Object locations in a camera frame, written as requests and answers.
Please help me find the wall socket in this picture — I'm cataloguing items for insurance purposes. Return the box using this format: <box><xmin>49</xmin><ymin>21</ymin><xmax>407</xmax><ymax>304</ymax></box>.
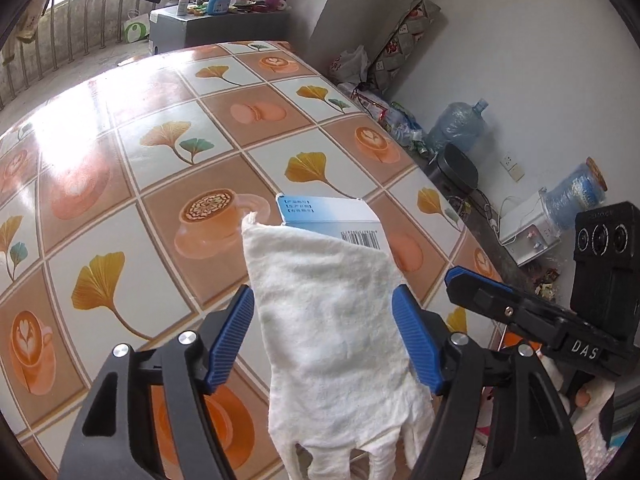
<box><xmin>500</xmin><ymin>155</ymin><xmax>524</xmax><ymax>182</ymax></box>

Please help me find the blue white box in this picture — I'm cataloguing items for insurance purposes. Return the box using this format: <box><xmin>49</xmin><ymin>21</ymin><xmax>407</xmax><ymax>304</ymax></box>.
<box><xmin>276</xmin><ymin>194</ymin><xmax>392</xmax><ymax>255</ymax></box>

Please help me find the grey cabinet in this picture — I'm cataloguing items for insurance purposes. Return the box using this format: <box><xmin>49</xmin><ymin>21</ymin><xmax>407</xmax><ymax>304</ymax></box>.
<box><xmin>149</xmin><ymin>6</ymin><xmax>291</xmax><ymax>55</ymax></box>

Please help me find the white cloth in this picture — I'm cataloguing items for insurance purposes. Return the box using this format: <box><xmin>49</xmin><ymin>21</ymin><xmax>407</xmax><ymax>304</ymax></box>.
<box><xmin>241</xmin><ymin>214</ymin><xmax>435</xmax><ymax>479</ymax></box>

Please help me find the patterned rolled mat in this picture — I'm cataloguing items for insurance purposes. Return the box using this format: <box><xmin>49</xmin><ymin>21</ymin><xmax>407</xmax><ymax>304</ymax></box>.
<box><xmin>367</xmin><ymin>0</ymin><xmax>442</xmax><ymax>94</ymax></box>

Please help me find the patterned tablecloth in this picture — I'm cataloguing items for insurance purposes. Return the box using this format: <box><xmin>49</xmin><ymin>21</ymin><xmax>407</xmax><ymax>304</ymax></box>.
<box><xmin>1</xmin><ymin>41</ymin><xmax>498</xmax><ymax>479</ymax></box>

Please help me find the pile of floor trash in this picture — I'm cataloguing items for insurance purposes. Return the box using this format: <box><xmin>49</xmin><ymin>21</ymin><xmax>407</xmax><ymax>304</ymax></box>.
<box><xmin>337</xmin><ymin>82</ymin><xmax>433</xmax><ymax>157</ymax></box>

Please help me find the empty water jug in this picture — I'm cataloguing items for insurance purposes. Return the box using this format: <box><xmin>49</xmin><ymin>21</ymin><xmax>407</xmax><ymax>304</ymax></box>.
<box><xmin>426</xmin><ymin>99</ymin><xmax>488</xmax><ymax>153</ymax></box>

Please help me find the white green paper bag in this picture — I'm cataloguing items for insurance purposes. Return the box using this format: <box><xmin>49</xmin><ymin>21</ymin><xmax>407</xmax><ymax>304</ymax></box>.
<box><xmin>122</xmin><ymin>9</ymin><xmax>150</xmax><ymax>44</ymax></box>

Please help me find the black rice cooker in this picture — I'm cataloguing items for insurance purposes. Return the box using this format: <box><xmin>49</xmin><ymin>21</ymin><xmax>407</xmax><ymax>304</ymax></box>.
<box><xmin>425</xmin><ymin>143</ymin><xmax>478</xmax><ymax>200</ymax></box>

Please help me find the white plastic bag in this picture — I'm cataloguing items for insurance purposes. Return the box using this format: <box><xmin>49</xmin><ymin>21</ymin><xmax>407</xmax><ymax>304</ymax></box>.
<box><xmin>329</xmin><ymin>44</ymin><xmax>370</xmax><ymax>84</ymax></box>

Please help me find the white water dispenser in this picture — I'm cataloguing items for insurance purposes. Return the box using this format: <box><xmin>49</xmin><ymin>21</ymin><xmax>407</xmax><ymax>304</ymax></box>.
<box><xmin>498</xmin><ymin>188</ymin><xmax>561</xmax><ymax>268</ymax></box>

